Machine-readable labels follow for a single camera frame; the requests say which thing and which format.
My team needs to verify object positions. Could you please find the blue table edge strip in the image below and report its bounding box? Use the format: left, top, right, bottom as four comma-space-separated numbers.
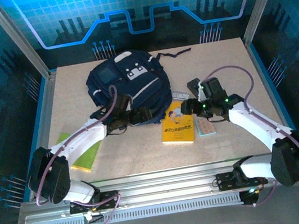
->
4, 69, 76, 202
245, 35, 299, 164

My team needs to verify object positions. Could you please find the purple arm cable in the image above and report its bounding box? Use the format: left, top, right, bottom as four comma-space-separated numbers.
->
199, 54, 299, 213
19, 84, 139, 224

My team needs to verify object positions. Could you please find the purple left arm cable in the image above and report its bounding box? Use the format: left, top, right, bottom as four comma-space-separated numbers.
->
19, 84, 139, 224

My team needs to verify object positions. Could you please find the white cable connector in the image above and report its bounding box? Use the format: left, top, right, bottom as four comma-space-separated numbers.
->
83, 211, 97, 224

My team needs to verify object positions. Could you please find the black controller box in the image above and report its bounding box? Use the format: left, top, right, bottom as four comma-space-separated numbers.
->
238, 187, 261, 208

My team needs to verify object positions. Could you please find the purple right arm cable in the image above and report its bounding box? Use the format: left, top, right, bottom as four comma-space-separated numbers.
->
199, 54, 299, 213

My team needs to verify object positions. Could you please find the aluminium frame post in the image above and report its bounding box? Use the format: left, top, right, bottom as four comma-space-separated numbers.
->
236, 0, 299, 46
0, 0, 53, 86

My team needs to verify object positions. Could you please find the yellow book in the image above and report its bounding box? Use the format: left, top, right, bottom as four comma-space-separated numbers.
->
156, 99, 198, 148

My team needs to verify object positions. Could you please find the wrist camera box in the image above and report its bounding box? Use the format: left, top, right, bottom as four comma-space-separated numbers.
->
194, 75, 228, 102
111, 93, 134, 115

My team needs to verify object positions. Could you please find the aluminium mounting rail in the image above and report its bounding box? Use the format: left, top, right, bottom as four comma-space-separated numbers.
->
17, 148, 299, 223

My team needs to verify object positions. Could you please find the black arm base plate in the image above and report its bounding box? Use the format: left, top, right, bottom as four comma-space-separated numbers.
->
67, 189, 123, 216
215, 166, 269, 192

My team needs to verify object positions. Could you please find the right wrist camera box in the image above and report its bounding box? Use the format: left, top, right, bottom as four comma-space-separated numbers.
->
194, 75, 228, 102

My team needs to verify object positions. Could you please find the navy blue backpack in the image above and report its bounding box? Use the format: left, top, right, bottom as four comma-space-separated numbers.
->
81, 40, 203, 135

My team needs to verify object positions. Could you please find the green book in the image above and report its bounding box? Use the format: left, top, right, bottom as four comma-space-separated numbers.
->
56, 127, 106, 177

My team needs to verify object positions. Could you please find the slotted grey cable duct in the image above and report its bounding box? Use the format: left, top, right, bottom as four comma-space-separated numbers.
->
36, 191, 246, 224

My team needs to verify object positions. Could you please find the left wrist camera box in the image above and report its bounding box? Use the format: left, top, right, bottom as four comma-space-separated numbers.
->
111, 93, 134, 115

